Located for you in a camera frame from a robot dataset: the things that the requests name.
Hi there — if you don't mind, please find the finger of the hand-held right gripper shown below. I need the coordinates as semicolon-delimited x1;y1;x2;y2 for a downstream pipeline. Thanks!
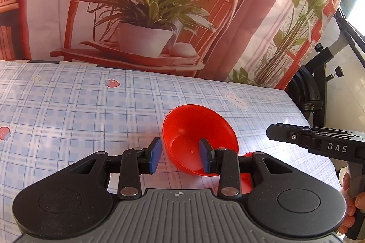
266;123;365;150

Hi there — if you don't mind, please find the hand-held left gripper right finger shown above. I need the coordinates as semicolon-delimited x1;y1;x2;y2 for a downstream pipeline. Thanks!
199;138;294;199

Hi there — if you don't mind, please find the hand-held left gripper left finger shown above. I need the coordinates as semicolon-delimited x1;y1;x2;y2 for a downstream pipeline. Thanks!
61;137;162;200

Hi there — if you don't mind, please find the red plastic bowl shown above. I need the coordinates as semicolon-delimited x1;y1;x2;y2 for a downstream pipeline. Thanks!
239;152;256;196
162;105;239;178

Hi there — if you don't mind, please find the person's right hand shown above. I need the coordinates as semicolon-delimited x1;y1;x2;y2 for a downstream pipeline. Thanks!
340;171;365;235

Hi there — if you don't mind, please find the black exercise bike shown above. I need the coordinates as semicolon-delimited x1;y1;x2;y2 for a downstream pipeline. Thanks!
287;8;365;129

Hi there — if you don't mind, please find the blue plaid tablecloth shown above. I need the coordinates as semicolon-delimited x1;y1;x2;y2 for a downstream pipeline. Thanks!
0;60;344;235

